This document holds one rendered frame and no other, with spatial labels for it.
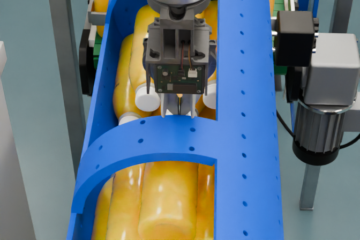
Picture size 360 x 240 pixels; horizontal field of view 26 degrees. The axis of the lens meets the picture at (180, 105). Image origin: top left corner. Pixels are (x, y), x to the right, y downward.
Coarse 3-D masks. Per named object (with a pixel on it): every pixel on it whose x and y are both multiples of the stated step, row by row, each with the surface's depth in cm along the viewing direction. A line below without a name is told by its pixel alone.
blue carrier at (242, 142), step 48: (144, 0) 136; (240, 0) 121; (240, 48) 113; (96, 96) 121; (240, 96) 106; (96, 144) 103; (144, 144) 97; (192, 144) 96; (240, 144) 99; (96, 192) 116; (240, 192) 94
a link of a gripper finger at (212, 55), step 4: (212, 40) 94; (212, 44) 93; (212, 48) 94; (212, 52) 94; (208, 56) 94; (212, 56) 94; (208, 60) 94; (212, 60) 94; (208, 64) 95; (212, 64) 95; (208, 68) 95; (212, 68) 95; (208, 72) 96; (212, 72) 96; (208, 76) 97
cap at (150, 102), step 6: (138, 90) 120; (144, 90) 119; (150, 90) 119; (138, 96) 119; (144, 96) 119; (150, 96) 119; (156, 96) 119; (138, 102) 120; (144, 102) 120; (150, 102) 120; (156, 102) 119; (144, 108) 120; (150, 108) 120; (156, 108) 120
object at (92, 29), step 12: (84, 36) 163; (84, 48) 161; (84, 60) 161; (84, 72) 163; (288, 72) 171; (300, 72) 160; (84, 84) 165; (276, 84) 182; (288, 84) 170; (288, 96) 173
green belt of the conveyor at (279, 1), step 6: (276, 0) 172; (282, 0) 172; (276, 6) 170; (282, 6) 170; (276, 12) 169; (96, 36) 163; (96, 42) 162; (96, 48) 161; (96, 54) 160; (96, 60) 161; (96, 66) 162; (276, 66) 160; (282, 66) 160; (276, 72) 161; (282, 72) 161
